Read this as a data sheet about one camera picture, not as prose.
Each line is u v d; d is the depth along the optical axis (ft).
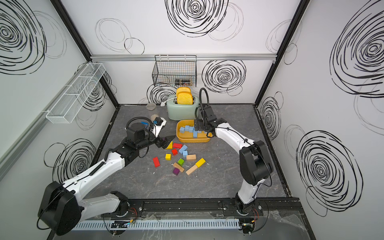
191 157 2.94
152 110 3.27
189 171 2.81
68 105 2.41
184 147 3.10
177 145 3.10
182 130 3.35
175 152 3.07
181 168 2.83
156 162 2.99
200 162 2.92
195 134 3.29
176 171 2.81
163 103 3.35
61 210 1.28
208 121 2.28
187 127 3.36
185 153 2.98
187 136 3.27
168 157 2.93
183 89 3.25
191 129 3.34
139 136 1.96
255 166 1.53
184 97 3.19
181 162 2.86
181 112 3.35
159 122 2.14
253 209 2.36
